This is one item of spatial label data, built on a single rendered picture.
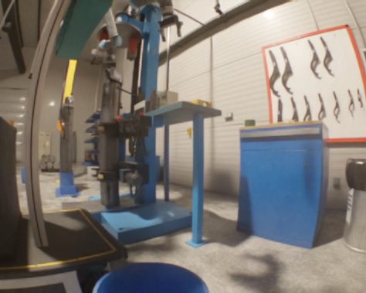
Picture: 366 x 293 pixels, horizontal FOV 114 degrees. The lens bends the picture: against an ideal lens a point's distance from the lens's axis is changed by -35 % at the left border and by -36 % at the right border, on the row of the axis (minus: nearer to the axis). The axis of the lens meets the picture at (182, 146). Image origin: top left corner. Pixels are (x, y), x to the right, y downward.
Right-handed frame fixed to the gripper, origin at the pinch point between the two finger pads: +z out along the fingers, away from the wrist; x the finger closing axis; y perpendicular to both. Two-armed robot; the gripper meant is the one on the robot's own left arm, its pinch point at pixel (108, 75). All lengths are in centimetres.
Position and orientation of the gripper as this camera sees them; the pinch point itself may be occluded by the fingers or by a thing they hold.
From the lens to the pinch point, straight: 192.8
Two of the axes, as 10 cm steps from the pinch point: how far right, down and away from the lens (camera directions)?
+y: -1.9, 0.3, 9.8
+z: 0.0, 10.0, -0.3
